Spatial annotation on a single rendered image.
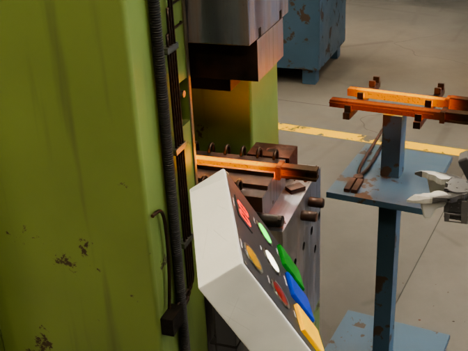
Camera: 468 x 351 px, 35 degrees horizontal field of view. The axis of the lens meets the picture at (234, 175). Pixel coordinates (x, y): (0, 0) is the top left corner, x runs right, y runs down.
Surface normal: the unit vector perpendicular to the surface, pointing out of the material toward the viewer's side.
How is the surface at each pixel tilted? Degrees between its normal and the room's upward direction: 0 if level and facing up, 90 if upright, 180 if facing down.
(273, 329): 90
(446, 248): 0
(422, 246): 0
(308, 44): 90
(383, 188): 0
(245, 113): 90
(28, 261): 90
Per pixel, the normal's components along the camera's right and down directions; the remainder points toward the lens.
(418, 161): -0.04, -0.90
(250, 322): 0.09, 0.43
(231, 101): -0.33, 0.42
